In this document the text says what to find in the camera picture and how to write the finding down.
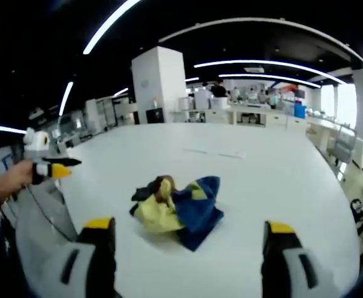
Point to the black cabinet box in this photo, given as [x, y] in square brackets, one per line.
[155, 115]

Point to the yellow and blue garment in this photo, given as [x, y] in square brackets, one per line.
[197, 214]

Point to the white cabinet unit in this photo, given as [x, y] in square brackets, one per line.
[202, 99]

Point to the shorter arc ceiling light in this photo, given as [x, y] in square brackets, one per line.
[271, 76]

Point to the blue plastic bin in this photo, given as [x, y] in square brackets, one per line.
[299, 110]

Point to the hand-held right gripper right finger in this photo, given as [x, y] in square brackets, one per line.
[278, 267]

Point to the black waste bin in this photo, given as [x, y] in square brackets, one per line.
[357, 209]

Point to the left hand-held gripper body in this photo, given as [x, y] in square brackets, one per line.
[37, 142]

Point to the long arc ceiling light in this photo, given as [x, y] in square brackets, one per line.
[271, 63]

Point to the person's left hand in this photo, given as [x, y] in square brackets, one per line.
[21, 177]

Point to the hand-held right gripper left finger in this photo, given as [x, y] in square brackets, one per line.
[100, 264]

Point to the long curved ceiling light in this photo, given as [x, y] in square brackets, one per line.
[107, 26]

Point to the white counter with shelves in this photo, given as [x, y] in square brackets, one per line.
[274, 118]

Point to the short ceiling light strip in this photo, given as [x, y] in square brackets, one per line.
[66, 97]

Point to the grey chair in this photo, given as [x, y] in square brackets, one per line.
[343, 146]

